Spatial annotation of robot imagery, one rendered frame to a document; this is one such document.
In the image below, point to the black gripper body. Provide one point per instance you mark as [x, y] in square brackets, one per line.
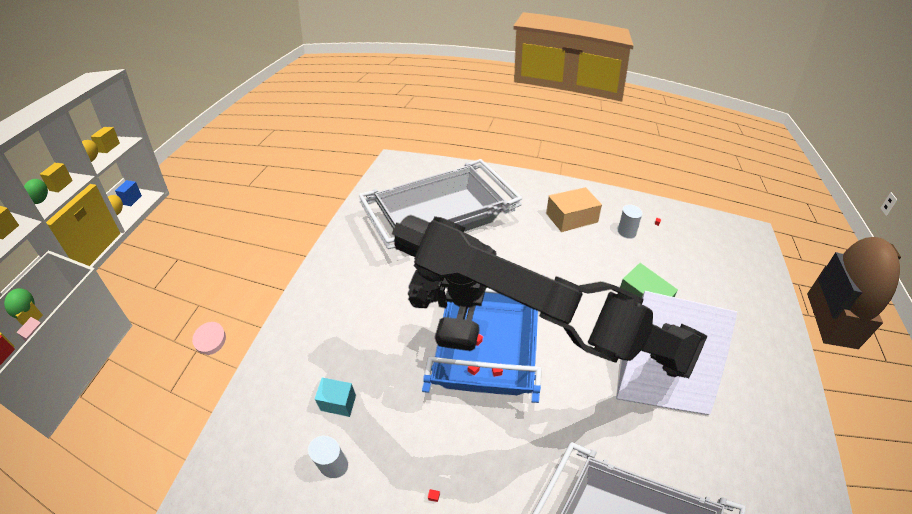
[458, 333]

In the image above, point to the teal box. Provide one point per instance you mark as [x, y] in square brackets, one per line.
[335, 397]

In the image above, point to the light green block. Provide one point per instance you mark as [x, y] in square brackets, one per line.
[642, 279]

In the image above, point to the grey cylinder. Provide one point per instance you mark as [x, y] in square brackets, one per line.
[629, 221]
[328, 456]

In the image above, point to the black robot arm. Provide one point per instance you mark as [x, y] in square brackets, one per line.
[441, 249]

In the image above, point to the blue plastic tray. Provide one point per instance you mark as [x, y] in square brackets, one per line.
[509, 331]

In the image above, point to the tan rectangular box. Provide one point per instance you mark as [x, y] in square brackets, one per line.
[572, 209]

